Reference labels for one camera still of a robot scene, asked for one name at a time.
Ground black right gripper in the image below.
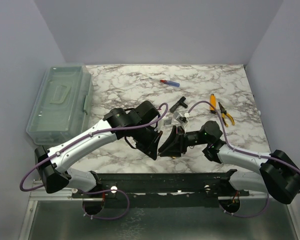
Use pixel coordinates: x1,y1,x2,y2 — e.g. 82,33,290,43
158,125,210,158

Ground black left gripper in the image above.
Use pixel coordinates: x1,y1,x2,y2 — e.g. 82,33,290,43
132,123,164,161

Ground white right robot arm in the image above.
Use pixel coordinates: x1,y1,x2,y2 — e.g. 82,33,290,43
158,120,300,205

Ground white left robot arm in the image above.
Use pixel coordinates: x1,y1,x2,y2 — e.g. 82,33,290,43
34,100,162,198

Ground red blue screwdriver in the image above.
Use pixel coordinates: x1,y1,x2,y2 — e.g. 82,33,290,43
148,77,180,88

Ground orange utility knife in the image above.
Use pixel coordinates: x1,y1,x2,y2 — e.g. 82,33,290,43
209,93,217,114

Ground clear green plastic toolbox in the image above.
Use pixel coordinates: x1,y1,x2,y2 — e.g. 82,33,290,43
26,64,94,146

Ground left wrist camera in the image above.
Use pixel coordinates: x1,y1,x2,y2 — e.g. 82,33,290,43
155,116,172,132

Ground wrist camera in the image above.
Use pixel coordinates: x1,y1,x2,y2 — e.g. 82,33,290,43
173,111,190,126
155,116,172,132

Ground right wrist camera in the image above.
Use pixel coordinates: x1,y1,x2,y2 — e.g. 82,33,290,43
173,111,190,126

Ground black T-handle tool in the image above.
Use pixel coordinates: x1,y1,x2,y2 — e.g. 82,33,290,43
169,96,188,113

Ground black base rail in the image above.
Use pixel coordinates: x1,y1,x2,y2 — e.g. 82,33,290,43
72,169,237,209

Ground yellow handled pliers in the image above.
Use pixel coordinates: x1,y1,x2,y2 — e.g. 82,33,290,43
218,102,235,127

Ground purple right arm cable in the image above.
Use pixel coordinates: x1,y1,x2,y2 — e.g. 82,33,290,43
186,100,300,218

